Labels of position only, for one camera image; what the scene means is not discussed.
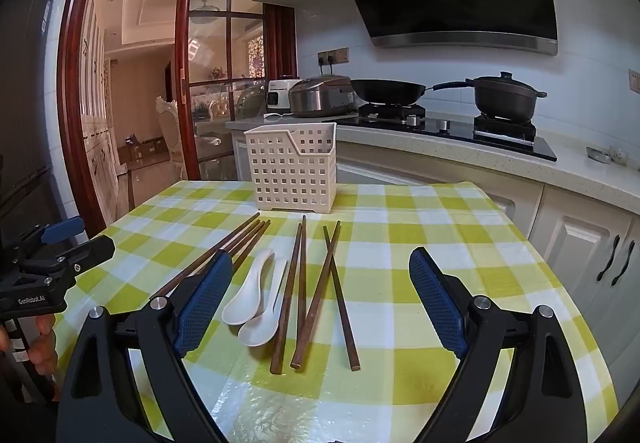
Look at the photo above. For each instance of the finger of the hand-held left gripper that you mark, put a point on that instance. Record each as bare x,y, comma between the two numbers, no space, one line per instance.
90,254
62,229

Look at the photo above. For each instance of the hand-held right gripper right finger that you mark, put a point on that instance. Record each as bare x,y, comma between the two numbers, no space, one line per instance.
437,303

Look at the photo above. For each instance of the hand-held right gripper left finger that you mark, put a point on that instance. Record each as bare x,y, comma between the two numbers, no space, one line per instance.
202,303

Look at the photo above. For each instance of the white perforated utensil basket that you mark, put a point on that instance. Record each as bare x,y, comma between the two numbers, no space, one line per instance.
290,145

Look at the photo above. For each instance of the person's left hand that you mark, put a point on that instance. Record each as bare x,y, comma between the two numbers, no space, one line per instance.
42,348

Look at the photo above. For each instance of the yellow checkered tablecloth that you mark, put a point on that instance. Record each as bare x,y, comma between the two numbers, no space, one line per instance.
395,268

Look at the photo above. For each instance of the white hallway cabinet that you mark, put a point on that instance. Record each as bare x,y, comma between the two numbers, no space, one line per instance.
95,123

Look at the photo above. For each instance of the cardboard boxes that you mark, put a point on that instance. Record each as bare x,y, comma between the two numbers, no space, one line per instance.
145,148

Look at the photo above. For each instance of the dark refrigerator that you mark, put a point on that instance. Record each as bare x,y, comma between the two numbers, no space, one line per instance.
25,98

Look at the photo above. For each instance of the white ornate chair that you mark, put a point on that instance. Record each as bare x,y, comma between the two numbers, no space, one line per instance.
170,133

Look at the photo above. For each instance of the white lower kitchen cabinets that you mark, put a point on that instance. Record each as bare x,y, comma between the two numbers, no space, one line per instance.
575,243

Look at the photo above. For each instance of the black glass gas stove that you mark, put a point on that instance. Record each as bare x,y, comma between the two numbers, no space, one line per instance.
460,130

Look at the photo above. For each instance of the white speckled kitchen countertop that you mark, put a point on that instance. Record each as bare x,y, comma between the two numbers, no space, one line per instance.
575,168

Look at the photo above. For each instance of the black lidded pot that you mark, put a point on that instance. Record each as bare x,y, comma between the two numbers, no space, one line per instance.
505,95

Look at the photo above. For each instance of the black frying pan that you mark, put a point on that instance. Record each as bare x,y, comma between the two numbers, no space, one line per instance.
385,90

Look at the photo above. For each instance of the white pressure cooker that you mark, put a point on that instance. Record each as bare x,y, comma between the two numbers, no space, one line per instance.
277,95

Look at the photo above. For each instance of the small metal dish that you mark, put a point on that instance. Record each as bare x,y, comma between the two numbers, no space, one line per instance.
602,155

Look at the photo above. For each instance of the glass sliding door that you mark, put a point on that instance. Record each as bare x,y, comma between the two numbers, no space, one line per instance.
215,48

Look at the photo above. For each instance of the silver rice cooker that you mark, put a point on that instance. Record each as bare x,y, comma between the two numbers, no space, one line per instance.
320,95

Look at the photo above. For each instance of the ceiling lamp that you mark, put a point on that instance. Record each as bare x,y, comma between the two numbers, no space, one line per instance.
205,5

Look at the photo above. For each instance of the red wooden door frame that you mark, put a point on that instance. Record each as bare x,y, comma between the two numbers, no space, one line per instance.
70,73

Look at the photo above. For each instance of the gold wall outlet with plugs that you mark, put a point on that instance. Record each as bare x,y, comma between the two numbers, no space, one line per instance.
335,55

